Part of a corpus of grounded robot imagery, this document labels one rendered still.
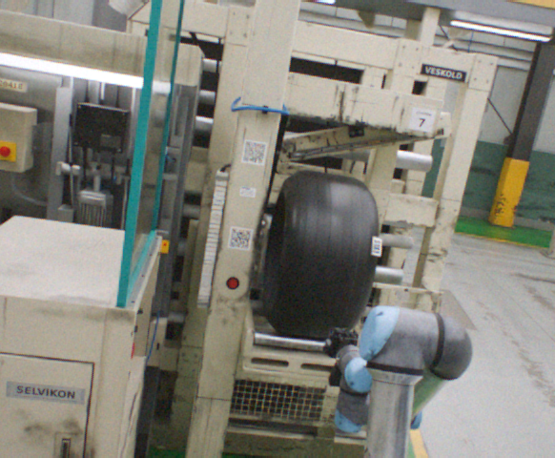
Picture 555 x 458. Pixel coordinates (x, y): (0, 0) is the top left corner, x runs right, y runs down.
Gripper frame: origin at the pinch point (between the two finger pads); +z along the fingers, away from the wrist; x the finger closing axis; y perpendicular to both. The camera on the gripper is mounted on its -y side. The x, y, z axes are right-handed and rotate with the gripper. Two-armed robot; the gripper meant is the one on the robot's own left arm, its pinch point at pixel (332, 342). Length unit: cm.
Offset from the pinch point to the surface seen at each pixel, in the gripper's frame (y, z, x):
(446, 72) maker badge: 99, 71, -47
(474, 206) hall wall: 25, 875, -454
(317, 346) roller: -8.0, 18.4, 0.1
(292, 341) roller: -7.1, 18.5, 8.9
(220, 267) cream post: 13.7, 23.5, 36.2
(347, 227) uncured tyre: 35.1, 5.5, 0.1
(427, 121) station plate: 75, 42, -32
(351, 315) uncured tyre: 7.4, 6.2, -6.2
